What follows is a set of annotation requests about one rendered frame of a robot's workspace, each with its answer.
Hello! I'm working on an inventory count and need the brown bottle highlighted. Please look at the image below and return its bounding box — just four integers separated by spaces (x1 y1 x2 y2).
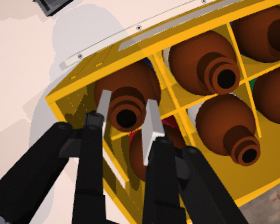
129 115 186 182
162 30 240 96
94 57 161 133
249 67 280 124
229 5 280 63
186 92 261 167

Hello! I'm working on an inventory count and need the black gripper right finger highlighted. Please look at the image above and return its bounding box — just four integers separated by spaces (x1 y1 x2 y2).
141 99 249 224

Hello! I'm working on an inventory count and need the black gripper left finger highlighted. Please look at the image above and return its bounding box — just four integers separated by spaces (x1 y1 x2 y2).
0 90 112 224

